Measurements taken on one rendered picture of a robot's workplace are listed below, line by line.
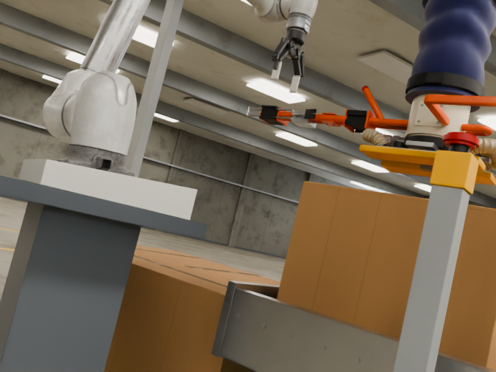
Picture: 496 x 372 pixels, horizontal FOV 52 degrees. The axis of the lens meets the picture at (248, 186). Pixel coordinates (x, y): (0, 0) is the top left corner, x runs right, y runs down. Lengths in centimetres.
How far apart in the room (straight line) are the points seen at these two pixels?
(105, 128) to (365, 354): 85
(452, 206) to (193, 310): 99
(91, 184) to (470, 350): 97
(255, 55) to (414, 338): 836
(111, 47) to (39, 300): 78
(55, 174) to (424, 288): 83
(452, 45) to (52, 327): 133
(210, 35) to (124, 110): 748
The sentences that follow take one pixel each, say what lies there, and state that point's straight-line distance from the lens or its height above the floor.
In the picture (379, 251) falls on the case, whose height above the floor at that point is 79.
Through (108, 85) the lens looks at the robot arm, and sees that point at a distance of 142.
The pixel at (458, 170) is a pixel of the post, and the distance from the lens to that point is 106.
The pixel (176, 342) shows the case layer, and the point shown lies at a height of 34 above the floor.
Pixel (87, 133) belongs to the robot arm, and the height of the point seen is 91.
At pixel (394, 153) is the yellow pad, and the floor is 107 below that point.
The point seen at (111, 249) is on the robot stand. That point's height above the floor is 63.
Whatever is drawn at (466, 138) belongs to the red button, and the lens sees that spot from 108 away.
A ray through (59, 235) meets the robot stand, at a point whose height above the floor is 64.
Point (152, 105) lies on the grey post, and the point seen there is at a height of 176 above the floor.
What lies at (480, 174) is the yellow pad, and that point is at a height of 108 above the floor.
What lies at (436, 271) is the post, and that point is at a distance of 104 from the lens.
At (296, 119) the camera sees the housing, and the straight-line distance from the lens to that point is 185.
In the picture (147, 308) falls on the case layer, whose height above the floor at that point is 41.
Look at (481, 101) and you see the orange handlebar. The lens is 139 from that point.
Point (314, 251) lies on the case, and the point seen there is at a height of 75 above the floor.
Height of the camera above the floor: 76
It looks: 5 degrees up
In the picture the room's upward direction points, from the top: 14 degrees clockwise
